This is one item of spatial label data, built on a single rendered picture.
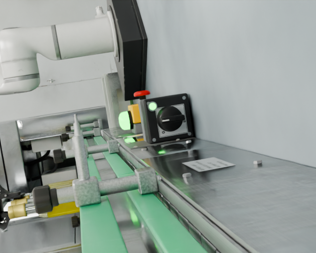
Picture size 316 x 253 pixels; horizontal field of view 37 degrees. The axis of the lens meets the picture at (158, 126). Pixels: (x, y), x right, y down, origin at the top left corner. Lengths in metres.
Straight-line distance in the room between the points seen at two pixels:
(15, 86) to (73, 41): 0.19
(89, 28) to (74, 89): 3.88
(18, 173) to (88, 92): 2.83
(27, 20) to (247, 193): 4.95
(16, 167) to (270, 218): 2.19
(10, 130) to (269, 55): 2.02
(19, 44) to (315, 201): 1.06
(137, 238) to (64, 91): 4.81
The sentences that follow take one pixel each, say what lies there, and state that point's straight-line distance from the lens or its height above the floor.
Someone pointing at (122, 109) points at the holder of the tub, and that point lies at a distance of 1.61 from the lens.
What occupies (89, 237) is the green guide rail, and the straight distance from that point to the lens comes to 0.39.
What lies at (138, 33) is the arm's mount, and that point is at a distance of 1.21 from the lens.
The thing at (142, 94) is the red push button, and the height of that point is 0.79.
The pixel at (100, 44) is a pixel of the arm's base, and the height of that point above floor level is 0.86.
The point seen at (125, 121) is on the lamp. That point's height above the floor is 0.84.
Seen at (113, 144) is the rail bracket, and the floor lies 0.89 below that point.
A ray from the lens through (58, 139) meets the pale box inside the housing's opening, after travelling 2.52.
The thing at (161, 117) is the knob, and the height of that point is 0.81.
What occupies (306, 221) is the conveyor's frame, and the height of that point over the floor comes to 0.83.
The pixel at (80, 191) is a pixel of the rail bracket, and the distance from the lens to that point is 0.51.
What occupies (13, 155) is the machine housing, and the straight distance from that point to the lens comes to 2.44.
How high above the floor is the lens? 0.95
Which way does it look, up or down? 9 degrees down
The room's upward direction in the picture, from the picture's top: 100 degrees counter-clockwise
